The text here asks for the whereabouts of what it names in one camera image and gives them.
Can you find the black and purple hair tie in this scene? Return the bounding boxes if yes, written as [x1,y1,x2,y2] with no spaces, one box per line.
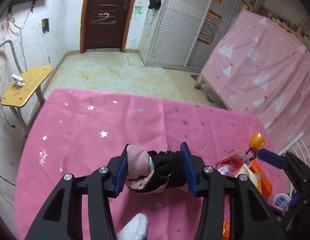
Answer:
[245,148,259,160]

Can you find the white and yellow cream tube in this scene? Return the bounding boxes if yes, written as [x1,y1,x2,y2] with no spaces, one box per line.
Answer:
[235,162,258,189]

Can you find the blue white round cap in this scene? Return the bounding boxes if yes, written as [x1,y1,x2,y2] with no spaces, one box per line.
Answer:
[274,193,292,209]

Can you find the wooden chair with metal frame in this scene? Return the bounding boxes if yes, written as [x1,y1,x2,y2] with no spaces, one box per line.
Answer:
[0,39,53,140]

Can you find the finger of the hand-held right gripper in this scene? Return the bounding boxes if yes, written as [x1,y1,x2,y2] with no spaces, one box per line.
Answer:
[282,194,308,215]
[257,149,310,188]

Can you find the dark brown door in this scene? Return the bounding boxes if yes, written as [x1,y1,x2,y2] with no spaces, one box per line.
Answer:
[80,0,141,53]

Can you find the pink star tablecloth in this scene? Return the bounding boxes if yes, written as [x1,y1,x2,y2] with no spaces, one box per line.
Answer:
[15,88,290,240]

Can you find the pink tree print curtain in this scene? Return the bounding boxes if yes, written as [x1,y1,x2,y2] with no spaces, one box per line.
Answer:
[201,9,310,160]

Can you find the orange carton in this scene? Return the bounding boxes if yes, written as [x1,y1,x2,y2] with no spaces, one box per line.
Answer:
[222,220,232,240]

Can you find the small white device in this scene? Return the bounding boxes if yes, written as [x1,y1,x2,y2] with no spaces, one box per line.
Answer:
[11,74,26,87]

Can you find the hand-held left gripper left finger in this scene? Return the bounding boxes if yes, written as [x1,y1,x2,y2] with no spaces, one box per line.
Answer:
[24,144,129,240]

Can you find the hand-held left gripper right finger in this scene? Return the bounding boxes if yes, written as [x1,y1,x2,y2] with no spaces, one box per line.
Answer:
[179,142,288,240]

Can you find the orange plastic shell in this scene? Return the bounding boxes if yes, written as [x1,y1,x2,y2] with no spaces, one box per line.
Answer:
[249,132,266,148]

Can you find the red and white wrapper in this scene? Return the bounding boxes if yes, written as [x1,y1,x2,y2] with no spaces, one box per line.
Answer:
[215,154,248,177]

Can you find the person's left hand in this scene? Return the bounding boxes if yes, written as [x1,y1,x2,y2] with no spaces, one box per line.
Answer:
[116,213,149,240]

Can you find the white slatted wardrobe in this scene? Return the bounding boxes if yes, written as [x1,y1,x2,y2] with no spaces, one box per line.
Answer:
[138,0,248,70]

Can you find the pink and black cloth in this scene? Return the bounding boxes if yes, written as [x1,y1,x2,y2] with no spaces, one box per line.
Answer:
[125,144,188,195]

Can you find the orange box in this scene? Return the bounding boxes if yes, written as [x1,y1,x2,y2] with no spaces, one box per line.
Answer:
[250,160,273,197]

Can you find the colourful chart poster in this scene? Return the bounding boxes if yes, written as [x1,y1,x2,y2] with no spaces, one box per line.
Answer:
[197,9,223,45]

